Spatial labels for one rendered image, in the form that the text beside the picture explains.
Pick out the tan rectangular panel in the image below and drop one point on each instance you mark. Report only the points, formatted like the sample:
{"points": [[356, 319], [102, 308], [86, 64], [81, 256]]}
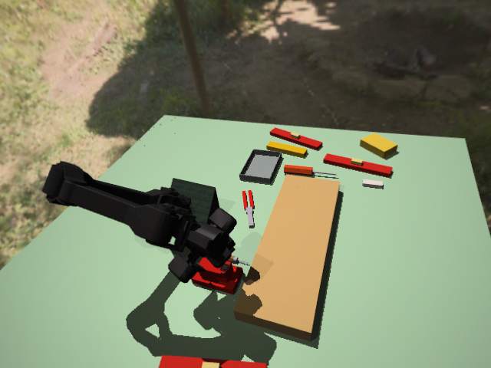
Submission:
{"points": [[282, 288]]}

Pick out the small white rectangular block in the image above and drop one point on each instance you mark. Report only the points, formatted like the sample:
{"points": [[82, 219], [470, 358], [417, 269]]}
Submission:
{"points": [[372, 183]]}

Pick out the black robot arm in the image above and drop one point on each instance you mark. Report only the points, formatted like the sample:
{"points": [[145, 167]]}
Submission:
{"points": [[156, 215]]}

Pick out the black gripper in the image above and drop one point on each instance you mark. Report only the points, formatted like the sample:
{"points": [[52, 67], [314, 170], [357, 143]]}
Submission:
{"points": [[185, 268]]}

